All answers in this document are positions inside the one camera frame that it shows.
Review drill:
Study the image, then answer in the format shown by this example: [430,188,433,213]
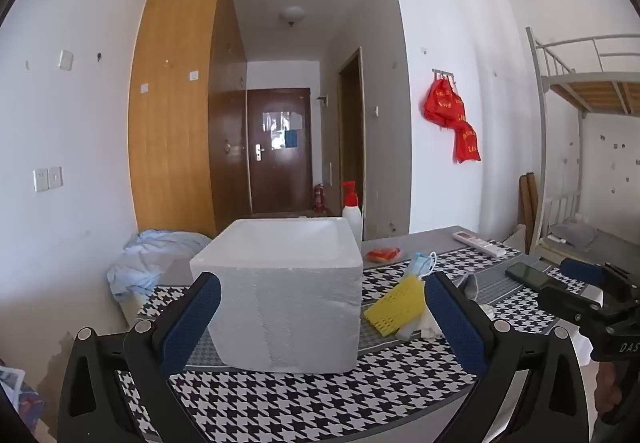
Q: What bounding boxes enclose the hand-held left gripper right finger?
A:
[424,270,591,443]

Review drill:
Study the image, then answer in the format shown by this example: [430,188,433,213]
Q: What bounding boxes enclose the red snack packet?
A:
[366,247,402,264]

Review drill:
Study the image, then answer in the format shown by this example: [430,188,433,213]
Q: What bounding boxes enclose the wooden wardrobe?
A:
[128,0,249,239]

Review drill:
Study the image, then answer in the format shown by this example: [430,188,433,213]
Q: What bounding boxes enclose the white foam box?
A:
[189,217,364,374]

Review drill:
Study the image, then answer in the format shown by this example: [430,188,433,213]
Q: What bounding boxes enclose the leaning wooden boards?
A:
[518,172,540,254]

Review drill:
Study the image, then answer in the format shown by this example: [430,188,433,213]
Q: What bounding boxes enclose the double white wall socket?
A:
[34,166,63,193]

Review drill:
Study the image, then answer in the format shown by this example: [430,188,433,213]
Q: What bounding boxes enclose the white pump bottle red cap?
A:
[341,180,363,254]

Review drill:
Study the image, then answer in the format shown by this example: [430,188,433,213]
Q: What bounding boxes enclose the person's right hand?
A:
[595,364,619,424]

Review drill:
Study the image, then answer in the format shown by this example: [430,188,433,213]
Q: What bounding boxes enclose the white face mask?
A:
[395,307,443,340]

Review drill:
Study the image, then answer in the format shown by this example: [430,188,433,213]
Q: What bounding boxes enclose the metal bunk bed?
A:
[525,26,640,269]

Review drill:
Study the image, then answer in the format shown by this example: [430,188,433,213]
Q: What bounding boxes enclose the blue face mask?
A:
[400,251,440,281]

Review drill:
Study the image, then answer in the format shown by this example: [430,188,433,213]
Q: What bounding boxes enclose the brown side door frame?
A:
[337,47,366,239]

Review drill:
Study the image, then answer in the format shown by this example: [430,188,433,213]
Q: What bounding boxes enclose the black phone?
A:
[505,262,551,291]

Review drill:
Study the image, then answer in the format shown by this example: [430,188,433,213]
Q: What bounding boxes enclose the red plastic bag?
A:
[424,77,466,128]
[452,120,482,164]

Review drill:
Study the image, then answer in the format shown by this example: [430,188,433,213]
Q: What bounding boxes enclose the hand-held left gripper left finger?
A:
[57,271,222,443]

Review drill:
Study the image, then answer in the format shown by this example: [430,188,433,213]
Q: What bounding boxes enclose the grey pillow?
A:
[547,218,598,251]

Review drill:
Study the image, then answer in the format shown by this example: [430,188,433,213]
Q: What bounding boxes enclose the grey sock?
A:
[455,273,481,300]

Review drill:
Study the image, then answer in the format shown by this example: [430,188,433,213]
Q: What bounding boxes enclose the brown entrance door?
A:
[246,87,313,215]

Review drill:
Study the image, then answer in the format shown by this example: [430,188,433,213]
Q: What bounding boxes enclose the crumpled light blue bedsheet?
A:
[106,229,213,301]

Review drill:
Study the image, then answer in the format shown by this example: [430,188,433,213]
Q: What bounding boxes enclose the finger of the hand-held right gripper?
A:
[537,284,608,325]
[559,257,633,304]

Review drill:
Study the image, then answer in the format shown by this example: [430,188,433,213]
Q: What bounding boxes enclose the yellow mesh sponge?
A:
[363,274,426,336]

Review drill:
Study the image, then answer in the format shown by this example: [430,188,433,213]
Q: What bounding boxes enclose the white remote control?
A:
[452,230,508,259]

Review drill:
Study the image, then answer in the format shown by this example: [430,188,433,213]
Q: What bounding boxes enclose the colourful printed package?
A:
[0,365,46,434]

